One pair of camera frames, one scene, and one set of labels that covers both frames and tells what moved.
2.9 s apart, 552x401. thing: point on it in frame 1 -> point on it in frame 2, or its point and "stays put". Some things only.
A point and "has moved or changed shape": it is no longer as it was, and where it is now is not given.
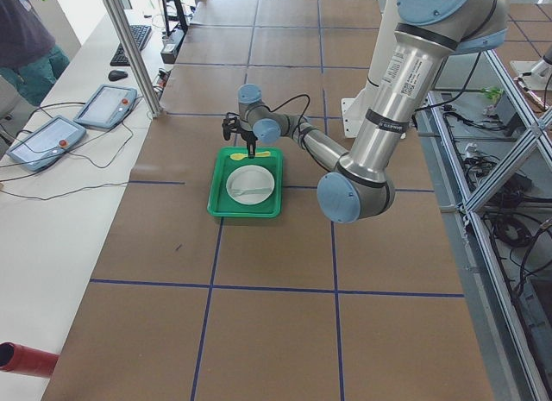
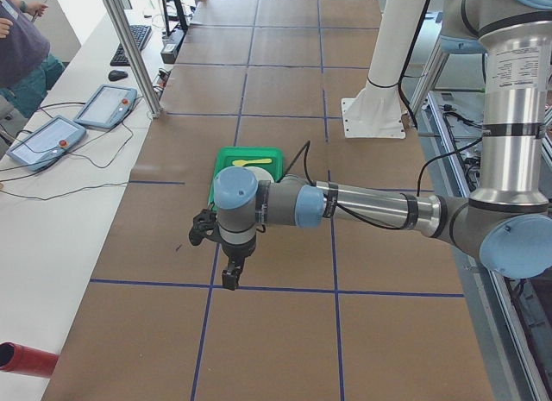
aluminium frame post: x=131 y=51 stays put
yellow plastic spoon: x=238 y=156 has moved or changed shape
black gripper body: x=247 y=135 -> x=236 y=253
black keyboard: x=141 y=34 stays put
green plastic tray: x=221 y=204 stays put
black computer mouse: x=115 y=75 stays put
